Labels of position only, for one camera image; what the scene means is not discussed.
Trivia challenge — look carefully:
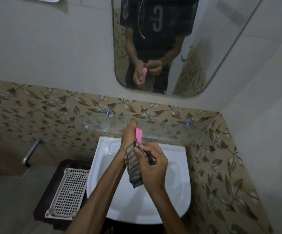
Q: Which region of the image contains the rounded wall mirror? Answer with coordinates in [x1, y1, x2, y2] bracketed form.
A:
[111, 0, 264, 98]

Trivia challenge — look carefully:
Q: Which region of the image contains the dark stool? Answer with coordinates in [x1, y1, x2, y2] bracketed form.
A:
[33, 159, 93, 229]

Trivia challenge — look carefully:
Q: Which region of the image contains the white plastic perforated basket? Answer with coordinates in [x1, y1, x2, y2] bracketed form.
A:
[45, 168, 90, 221]

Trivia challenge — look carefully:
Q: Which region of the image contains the checkered cleaning cloth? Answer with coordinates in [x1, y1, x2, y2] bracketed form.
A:
[124, 141, 155, 189]

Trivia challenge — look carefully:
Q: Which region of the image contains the white wash basin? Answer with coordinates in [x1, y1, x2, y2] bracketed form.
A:
[86, 136, 192, 225]

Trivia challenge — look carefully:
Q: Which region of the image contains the chrome wall tap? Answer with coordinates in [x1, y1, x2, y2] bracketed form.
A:
[22, 138, 44, 168]

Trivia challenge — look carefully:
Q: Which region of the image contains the clear glass shelf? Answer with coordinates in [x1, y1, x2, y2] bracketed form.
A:
[85, 112, 209, 144]

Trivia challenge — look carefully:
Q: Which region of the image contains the person's left forearm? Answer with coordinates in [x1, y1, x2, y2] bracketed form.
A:
[64, 148, 127, 234]

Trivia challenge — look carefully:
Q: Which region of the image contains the pink soap dish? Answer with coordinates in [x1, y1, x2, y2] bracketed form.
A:
[135, 128, 143, 145]

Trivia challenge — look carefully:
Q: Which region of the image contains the person's right hand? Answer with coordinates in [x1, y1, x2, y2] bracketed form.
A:
[133, 143, 169, 193]

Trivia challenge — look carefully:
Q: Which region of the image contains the person's left hand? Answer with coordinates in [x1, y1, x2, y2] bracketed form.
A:
[120, 119, 138, 155]

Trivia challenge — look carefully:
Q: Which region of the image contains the person's right forearm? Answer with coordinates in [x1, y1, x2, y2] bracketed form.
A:
[149, 187, 190, 234]

